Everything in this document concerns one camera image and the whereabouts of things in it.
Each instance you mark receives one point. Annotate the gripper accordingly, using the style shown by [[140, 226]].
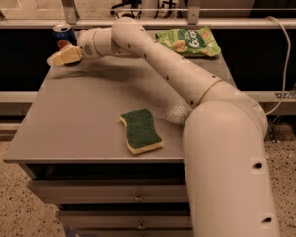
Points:
[[86, 43]]

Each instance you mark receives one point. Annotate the blue pepsi can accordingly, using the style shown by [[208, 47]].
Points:
[[64, 35]]

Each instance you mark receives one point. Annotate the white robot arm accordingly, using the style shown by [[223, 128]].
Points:
[[226, 172]]

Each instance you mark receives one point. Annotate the grey drawer cabinet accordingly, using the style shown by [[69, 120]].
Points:
[[72, 131]]

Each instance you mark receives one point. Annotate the black office chair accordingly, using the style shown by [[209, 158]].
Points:
[[134, 4]]

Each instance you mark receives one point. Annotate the green yellow sponge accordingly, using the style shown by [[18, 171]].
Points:
[[141, 135]]

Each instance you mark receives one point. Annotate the upper grey drawer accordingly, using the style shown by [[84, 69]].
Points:
[[109, 191]]

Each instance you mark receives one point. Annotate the grey drawer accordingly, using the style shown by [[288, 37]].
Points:
[[138, 220], [109, 191]]

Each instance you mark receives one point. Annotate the green snack bag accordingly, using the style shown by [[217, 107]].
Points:
[[190, 43]]

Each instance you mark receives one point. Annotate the lower grey drawer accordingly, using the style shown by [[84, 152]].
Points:
[[138, 220]]

